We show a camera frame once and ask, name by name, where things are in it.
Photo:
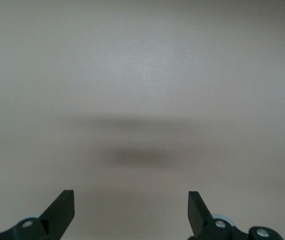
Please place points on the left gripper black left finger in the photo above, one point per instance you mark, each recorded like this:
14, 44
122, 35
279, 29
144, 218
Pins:
55, 220

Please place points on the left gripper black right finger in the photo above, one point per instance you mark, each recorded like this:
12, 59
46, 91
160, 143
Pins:
200, 220

